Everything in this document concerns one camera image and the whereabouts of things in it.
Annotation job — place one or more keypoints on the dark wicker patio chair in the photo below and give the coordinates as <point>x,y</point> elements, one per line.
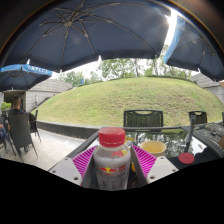
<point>19,131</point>
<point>143,119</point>
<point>34,125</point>
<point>200,117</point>

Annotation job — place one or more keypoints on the blue umbrella with white lettering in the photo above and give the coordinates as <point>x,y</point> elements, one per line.
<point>20,76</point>

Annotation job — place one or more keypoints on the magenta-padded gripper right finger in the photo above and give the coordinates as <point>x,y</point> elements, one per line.
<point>146,161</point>

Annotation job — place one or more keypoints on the small upright tube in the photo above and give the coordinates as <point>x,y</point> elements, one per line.
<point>193,120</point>

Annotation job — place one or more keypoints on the large navy patio umbrella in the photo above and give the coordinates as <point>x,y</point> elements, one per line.
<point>86,30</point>

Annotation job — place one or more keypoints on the navy umbrella with light-blue edge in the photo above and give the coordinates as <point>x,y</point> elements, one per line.
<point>196,50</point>

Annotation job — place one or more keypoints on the flat round red coaster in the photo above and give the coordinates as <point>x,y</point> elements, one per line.
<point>186,158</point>

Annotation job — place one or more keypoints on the red-capped clear drink bottle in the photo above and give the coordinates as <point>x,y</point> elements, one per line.
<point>111,166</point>

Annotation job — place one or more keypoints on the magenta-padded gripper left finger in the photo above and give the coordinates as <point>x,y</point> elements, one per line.
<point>83,161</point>

